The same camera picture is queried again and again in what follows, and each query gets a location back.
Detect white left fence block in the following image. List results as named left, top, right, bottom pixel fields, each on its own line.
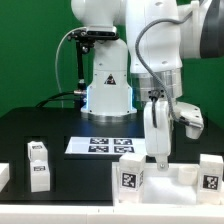
left=0, top=163, right=10, bottom=192

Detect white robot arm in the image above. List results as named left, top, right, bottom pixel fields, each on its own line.
left=71, top=0, right=224, bottom=171

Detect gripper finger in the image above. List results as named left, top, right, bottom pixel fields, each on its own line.
left=156, top=155, right=168, bottom=170

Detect white tag sheet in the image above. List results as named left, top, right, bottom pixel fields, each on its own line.
left=65, top=137, right=147, bottom=155

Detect white square tabletop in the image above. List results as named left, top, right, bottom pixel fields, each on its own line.
left=112, top=163, right=224, bottom=206

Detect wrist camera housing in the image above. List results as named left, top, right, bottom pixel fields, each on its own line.
left=176, top=102, right=204, bottom=139

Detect grey cable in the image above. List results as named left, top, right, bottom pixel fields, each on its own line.
left=54, top=28, right=83, bottom=108

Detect black cables on table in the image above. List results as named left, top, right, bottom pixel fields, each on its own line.
left=35, top=91, right=84, bottom=109

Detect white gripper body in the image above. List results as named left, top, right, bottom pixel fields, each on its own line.
left=143, top=100, right=172, bottom=158

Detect black camera on stand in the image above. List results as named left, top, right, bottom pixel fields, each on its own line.
left=67, top=27, right=119, bottom=101

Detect white front fence bar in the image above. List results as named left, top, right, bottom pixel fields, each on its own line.
left=0, top=205, right=224, bottom=224

